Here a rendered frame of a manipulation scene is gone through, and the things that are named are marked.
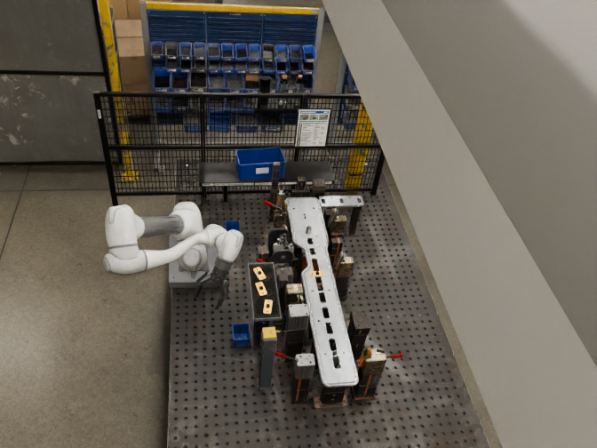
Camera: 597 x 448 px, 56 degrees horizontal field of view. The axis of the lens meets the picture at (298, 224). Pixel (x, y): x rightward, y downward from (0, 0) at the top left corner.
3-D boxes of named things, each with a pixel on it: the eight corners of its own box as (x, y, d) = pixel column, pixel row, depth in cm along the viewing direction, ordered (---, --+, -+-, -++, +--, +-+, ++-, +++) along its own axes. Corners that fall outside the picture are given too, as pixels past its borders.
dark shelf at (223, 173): (334, 184, 380) (335, 180, 378) (199, 187, 365) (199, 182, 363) (328, 164, 396) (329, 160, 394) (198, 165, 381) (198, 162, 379)
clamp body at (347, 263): (348, 302, 346) (358, 265, 322) (329, 304, 344) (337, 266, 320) (346, 291, 352) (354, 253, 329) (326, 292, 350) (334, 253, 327)
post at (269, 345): (272, 388, 298) (277, 340, 268) (258, 389, 297) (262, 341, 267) (270, 376, 304) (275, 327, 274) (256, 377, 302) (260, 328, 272)
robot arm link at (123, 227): (185, 240, 334) (180, 204, 334) (209, 237, 329) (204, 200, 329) (99, 251, 262) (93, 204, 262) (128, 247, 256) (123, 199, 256)
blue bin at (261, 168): (284, 177, 376) (285, 162, 367) (238, 180, 369) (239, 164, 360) (279, 162, 387) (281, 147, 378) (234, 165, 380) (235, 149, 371)
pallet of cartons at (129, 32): (161, 123, 586) (153, 26, 514) (78, 125, 569) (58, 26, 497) (157, 65, 670) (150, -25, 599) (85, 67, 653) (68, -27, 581)
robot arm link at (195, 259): (181, 272, 332) (178, 275, 311) (177, 242, 332) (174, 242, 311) (209, 268, 334) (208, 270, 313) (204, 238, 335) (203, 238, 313)
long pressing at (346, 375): (365, 385, 273) (366, 383, 272) (320, 388, 269) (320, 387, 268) (318, 197, 371) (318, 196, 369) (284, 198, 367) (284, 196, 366)
